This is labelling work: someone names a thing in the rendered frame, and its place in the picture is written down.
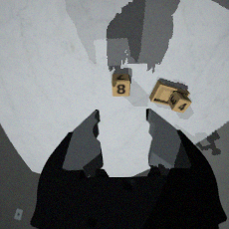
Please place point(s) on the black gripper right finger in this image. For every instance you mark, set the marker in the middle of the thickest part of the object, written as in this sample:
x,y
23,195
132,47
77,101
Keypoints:
x,y
175,154

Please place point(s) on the tan wooden tray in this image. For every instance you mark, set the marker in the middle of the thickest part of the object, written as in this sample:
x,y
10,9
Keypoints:
x,y
163,91

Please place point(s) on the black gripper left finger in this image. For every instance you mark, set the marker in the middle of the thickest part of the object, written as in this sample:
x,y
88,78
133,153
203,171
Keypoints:
x,y
77,156

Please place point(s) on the tan cube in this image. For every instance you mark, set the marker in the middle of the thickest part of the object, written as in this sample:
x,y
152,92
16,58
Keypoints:
x,y
179,102
121,85

